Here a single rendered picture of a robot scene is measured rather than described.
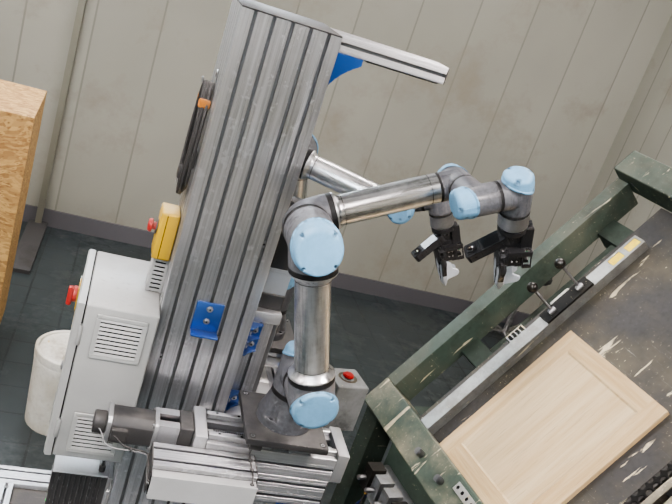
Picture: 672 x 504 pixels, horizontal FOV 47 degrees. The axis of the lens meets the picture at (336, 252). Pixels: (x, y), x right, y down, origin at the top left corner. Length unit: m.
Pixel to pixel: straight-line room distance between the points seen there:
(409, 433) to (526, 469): 0.43
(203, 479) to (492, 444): 0.96
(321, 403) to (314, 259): 0.38
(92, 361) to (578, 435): 1.39
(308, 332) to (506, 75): 4.16
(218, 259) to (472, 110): 3.90
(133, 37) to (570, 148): 3.25
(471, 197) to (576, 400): 0.92
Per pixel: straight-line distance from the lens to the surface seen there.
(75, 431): 2.21
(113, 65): 5.23
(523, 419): 2.50
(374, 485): 2.56
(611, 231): 2.91
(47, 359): 3.39
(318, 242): 1.66
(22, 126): 3.39
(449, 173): 1.89
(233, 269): 2.02
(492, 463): 2.47
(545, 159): 6.04
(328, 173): 2.30
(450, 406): 2.62
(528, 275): 2.82
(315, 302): 1.74
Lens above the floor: 2.17
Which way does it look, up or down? 19 degrees down
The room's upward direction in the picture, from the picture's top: 19 degrees clockwise
